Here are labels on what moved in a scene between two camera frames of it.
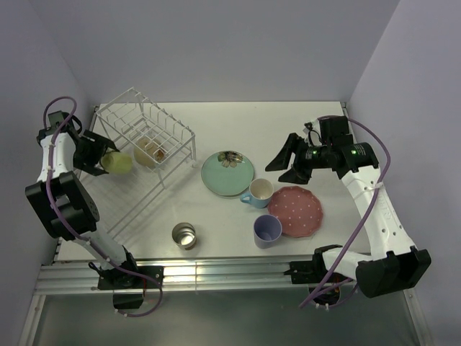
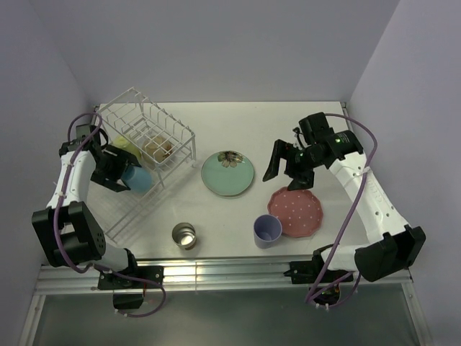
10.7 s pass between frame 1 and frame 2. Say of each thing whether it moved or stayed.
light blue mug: moved
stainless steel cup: stayed
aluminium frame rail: stayed
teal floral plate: stayed
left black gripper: moved
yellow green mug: moved
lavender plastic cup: stayed
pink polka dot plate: stayed
